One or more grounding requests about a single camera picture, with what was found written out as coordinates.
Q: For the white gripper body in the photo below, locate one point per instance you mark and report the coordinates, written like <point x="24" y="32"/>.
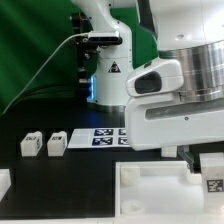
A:
<point x="156" y="118"/>

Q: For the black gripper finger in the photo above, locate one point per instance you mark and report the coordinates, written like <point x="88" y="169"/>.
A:
<point x="184" y="153"/>

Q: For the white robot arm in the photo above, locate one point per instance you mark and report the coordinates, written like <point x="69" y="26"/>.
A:
<point x="191" y="32"/>

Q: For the white marker tag sheet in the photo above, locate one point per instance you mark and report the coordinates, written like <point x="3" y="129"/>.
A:
<point x="98" y="138"/>

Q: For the white fence piece left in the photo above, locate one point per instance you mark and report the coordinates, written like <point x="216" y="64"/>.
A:
<point x="5" y="182"/>

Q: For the silver front depth camera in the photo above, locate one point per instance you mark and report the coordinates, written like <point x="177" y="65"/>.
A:
<point x="104" y="38"/>

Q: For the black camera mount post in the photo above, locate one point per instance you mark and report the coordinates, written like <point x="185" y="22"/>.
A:
<point x="84" y="52"/>

